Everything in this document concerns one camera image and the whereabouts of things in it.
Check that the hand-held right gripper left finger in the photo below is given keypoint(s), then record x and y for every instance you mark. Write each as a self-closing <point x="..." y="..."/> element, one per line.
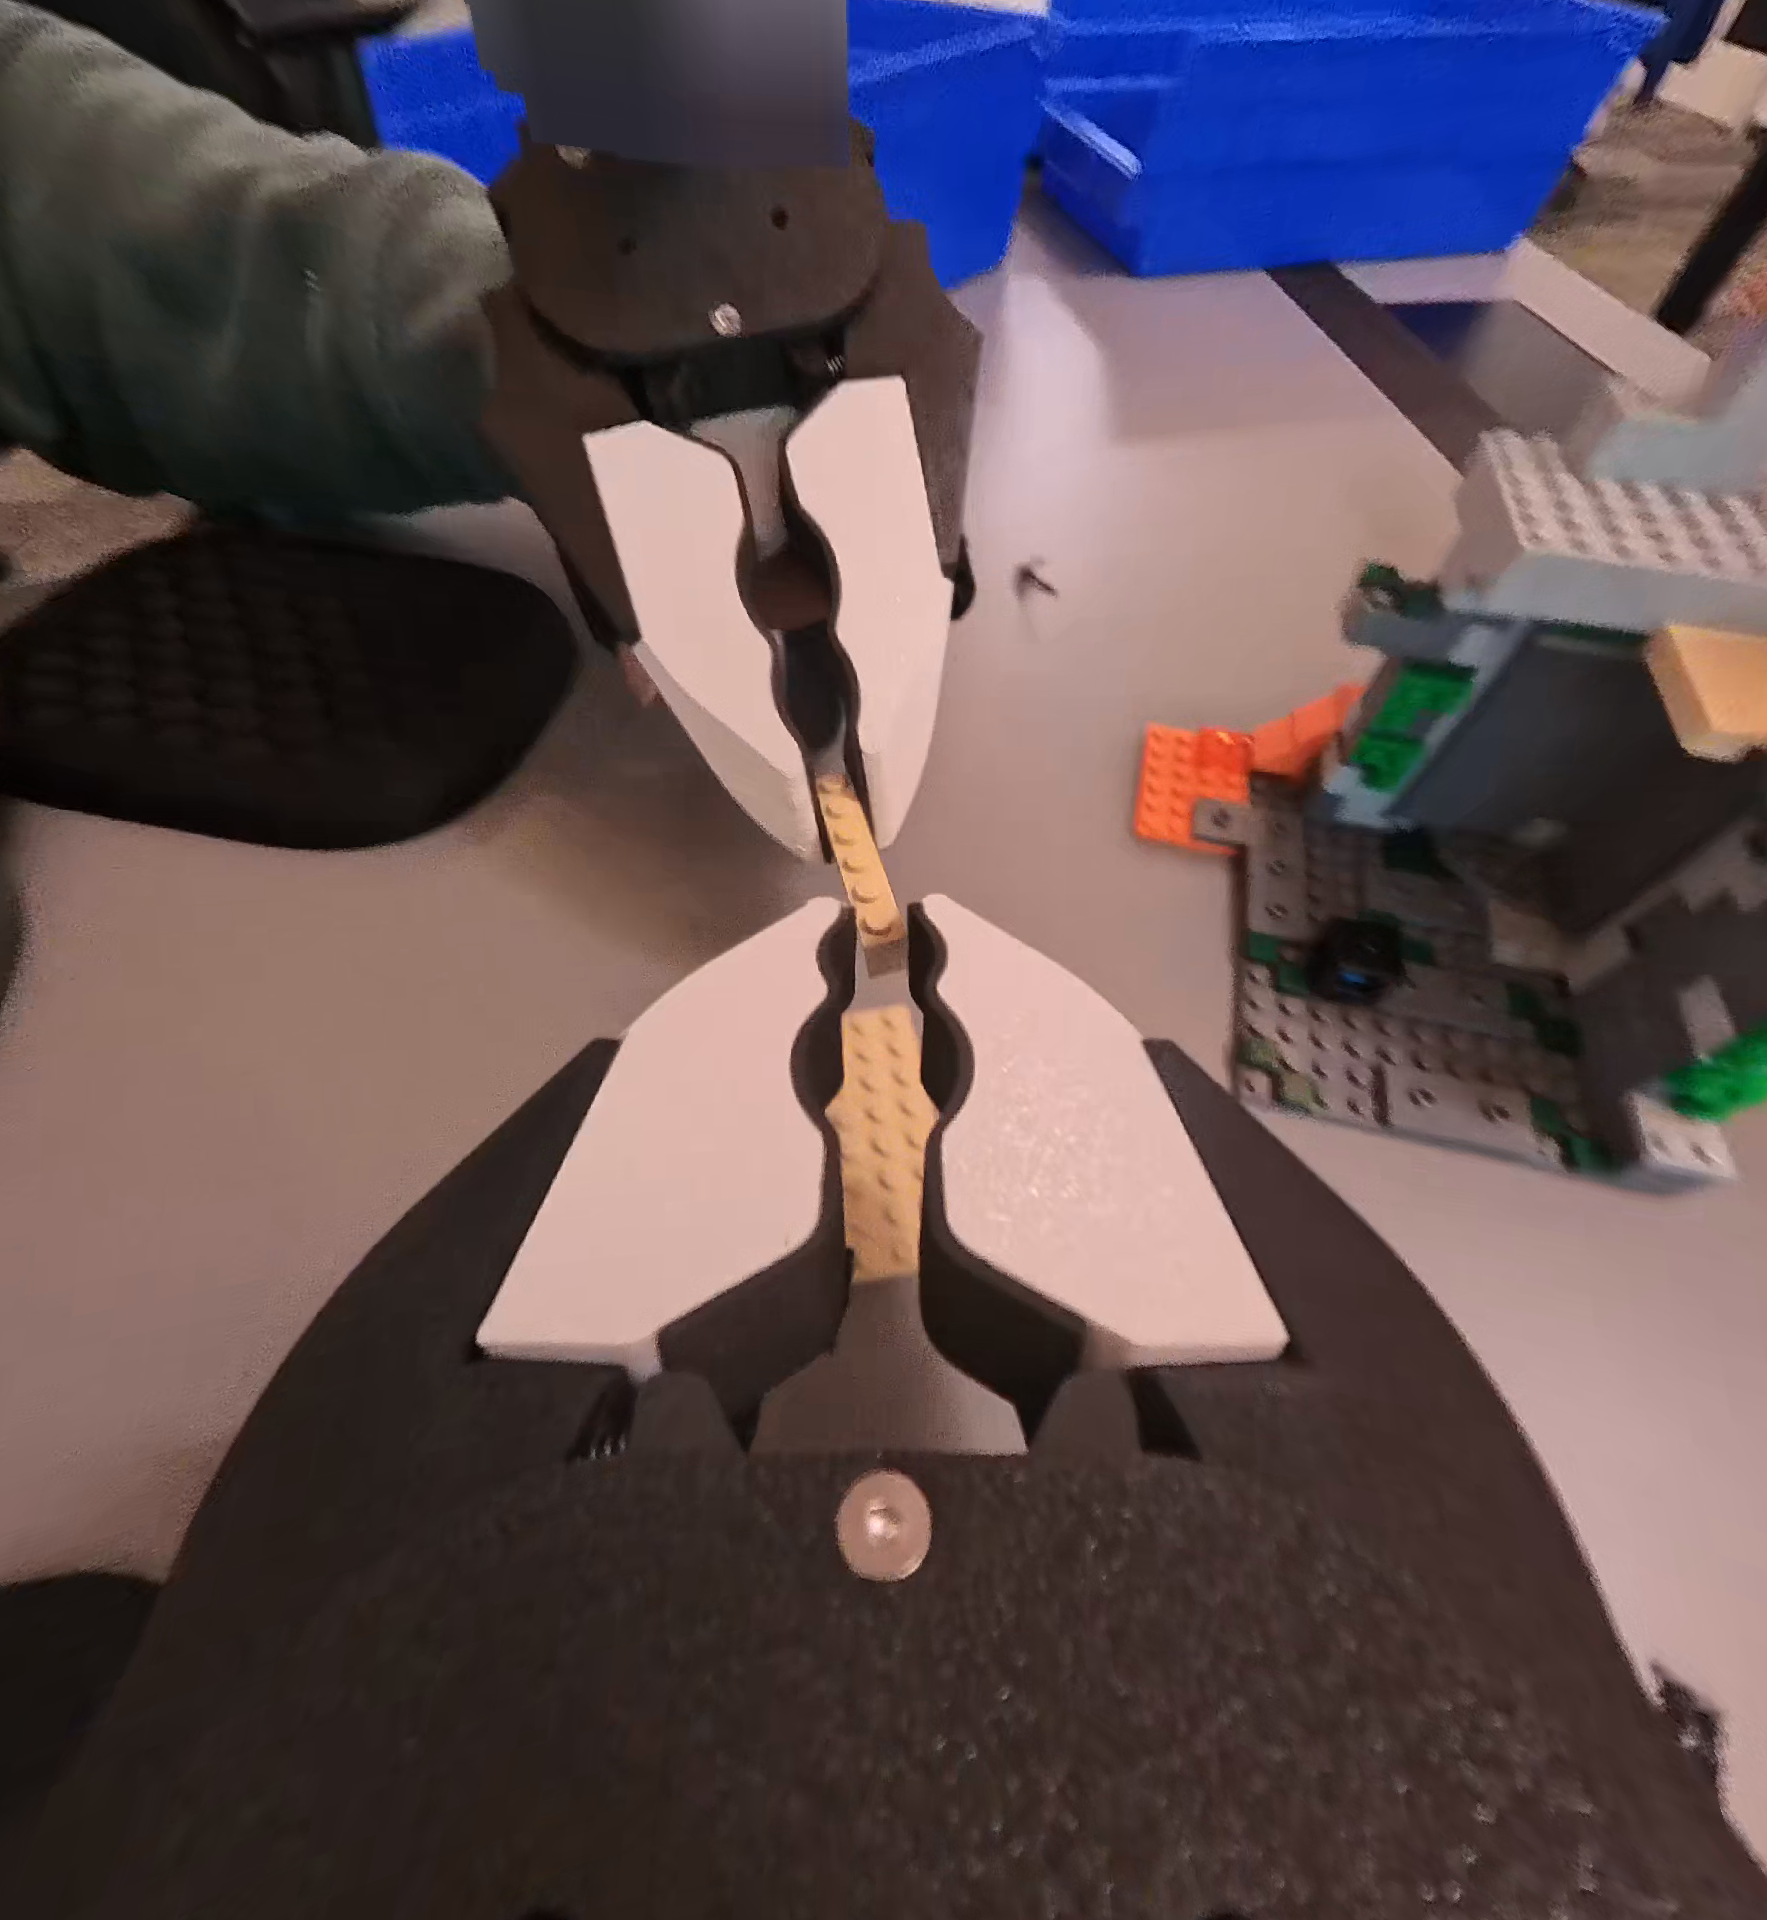
<point x="658" y="1199"/>

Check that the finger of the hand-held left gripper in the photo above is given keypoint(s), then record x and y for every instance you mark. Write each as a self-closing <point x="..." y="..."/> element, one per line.
<point x="673" y="601"/>
<point x="891" y="601"/>

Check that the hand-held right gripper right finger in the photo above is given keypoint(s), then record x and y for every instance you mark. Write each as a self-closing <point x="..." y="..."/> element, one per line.
<point x="1107" y="1199"/>

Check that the long tan plate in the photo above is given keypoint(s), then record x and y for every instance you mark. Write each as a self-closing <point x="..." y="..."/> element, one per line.
<point x="885" y="1140"/>

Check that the narrow tan plate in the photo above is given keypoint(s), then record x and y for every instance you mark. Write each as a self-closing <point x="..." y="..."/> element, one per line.
<point x="856" y="858"/>

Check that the toy brick building model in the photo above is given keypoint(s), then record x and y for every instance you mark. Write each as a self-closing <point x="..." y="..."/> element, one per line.
<point x="1423" y="976"/>

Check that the blue plastic bin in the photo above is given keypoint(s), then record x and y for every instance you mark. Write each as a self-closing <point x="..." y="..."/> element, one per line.
<point x="1347" y="135"/>
<point x="944" y="150"/>
<point x="426" y="113"/>

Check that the person's left forearm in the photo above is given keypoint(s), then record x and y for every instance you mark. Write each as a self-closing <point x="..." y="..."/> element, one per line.
<point x="147" y="271"/>

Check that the grey desk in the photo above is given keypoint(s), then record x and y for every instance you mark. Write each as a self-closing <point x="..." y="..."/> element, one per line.
<point x="296" y="1051"/>

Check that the brown toy twig piece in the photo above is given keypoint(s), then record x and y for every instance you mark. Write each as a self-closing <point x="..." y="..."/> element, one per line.
<point x="1037" y="578"/>

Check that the black mesh chair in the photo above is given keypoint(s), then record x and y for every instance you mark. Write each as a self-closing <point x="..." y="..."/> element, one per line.
<point x="269" y="693"/>

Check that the wooden office table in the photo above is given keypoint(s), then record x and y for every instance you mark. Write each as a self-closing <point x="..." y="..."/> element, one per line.
<point x="1738" y="194"/>

